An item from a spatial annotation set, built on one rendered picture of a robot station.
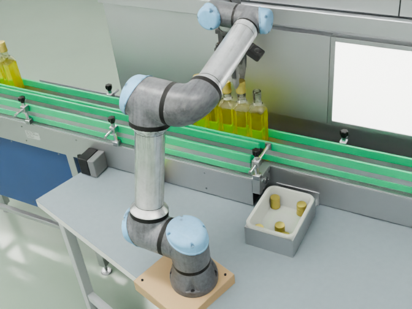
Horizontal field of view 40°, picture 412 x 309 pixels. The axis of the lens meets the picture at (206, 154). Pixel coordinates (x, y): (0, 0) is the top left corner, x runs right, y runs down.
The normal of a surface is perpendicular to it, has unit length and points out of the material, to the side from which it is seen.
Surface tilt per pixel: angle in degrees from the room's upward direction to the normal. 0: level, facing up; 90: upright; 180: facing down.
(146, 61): 90
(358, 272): 0
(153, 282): 5
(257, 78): 90
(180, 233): 11
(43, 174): 90
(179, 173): 90
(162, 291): 5
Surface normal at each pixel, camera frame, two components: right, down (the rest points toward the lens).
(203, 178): -0.46, 0.56
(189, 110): 0.28, 0.41
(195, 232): 0.03, -0.71
